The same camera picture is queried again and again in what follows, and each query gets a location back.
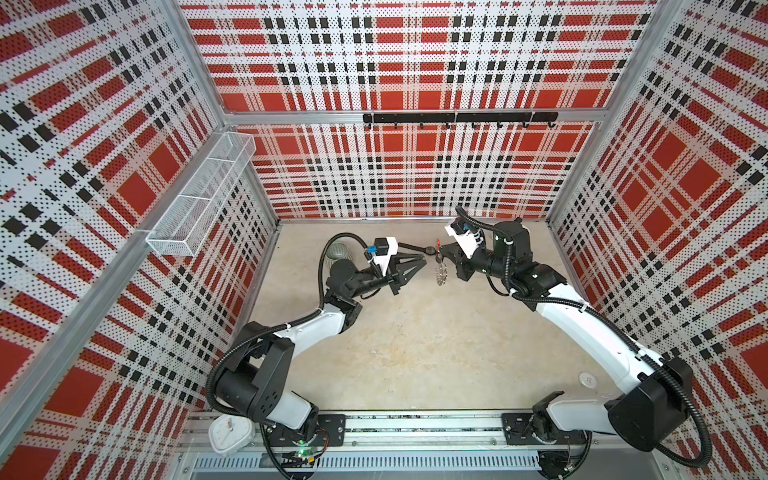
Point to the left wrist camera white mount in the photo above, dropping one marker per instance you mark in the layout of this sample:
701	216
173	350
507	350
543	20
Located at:
380	253

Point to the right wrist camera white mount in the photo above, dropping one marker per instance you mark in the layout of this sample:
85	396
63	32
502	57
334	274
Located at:
467	235

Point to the black wall hook rail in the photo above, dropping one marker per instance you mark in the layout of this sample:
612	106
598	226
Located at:
524	118

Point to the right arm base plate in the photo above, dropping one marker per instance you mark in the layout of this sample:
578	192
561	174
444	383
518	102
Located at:
520	429

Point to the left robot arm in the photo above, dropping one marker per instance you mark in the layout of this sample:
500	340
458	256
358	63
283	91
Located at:
249	379

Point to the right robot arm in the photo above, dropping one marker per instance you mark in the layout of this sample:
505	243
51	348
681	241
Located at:
654	408

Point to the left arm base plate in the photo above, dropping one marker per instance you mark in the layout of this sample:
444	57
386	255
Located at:
327	429

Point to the black wrist watch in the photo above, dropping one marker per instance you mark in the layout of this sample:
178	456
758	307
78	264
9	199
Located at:
426	250

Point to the small white round disc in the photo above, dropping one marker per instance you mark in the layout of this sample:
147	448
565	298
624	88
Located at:
588	380

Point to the grey ribbed round object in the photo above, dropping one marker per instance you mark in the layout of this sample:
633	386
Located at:
336	251

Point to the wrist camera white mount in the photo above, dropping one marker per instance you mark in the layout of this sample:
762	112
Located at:
380	253
467	235

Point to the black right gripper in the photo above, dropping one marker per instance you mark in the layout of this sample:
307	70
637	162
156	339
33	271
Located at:
460	259

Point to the white wire mesh basket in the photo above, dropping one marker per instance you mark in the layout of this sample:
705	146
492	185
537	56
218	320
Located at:
184	226

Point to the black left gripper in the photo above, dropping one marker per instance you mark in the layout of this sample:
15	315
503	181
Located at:
403	267

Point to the white timer device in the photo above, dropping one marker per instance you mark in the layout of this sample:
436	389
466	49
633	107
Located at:
229	434

